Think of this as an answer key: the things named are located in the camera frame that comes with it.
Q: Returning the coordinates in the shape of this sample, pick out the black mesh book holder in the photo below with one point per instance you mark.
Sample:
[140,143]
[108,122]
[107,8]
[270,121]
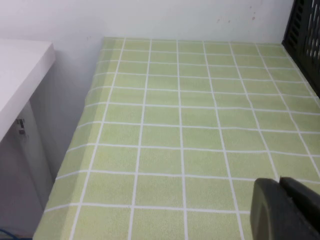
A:
[300,37]

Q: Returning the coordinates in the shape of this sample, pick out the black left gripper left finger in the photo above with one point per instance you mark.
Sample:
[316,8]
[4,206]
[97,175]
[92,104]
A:
[270,215]

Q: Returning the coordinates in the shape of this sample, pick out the white side table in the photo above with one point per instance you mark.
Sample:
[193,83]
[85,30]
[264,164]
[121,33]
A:
[22,70]

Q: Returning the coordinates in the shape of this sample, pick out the green checked tablecloth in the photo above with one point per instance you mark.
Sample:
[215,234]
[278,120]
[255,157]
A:
[175,125]

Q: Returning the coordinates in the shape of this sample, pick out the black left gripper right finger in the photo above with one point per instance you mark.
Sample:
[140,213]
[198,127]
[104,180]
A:
[305,200]

